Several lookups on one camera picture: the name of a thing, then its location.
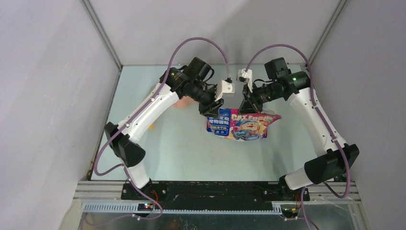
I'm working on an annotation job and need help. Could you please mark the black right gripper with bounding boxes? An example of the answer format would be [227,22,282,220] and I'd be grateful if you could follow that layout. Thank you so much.
[237,81,282,115]

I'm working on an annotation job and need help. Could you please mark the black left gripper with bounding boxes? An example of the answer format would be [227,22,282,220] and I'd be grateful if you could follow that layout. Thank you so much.
[189,81,224,120]

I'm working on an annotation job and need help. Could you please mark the pink double pet feeder base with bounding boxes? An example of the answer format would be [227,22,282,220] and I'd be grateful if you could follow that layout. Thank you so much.
[172,96,196,109]

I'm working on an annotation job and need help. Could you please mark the colourful cat food bag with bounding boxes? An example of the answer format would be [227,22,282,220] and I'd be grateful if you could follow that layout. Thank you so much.
[206,108,282,141]

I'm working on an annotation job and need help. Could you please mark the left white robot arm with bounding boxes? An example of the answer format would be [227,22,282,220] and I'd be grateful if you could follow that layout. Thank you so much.
[104,57,234,200]

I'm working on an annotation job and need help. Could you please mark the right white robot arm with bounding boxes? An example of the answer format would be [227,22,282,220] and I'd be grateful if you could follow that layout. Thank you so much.
[237,57,360,200]

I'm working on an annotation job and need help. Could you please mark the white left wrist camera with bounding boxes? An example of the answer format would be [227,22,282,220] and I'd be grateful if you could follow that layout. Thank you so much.
[215,78,235,102]

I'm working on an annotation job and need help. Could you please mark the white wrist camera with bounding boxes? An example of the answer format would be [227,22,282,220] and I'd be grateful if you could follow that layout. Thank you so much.
[215,78,235,102]
[237,69,253,92]

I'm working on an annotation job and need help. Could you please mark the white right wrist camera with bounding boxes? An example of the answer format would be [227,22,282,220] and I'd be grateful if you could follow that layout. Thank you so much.
[237,69,253,92]

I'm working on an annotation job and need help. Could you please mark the aluminium corner post right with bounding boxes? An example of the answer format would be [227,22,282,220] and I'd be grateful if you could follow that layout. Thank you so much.
[309,0,348,65]

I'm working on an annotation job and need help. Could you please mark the aluminium corner post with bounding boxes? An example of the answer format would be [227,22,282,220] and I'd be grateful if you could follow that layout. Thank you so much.
[80,0,123,71]
[309,0,348,65]

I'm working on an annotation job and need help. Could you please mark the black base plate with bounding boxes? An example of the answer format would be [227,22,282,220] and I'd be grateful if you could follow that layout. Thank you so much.
[121,181,310,211]

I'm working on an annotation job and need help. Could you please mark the aluminium corner post left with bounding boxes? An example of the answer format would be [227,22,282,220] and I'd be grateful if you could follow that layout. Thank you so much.
[80,0,123,71]

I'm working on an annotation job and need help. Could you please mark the grey slotted cable duct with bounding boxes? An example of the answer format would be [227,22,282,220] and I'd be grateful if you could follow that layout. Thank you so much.
[82,202,282,215]

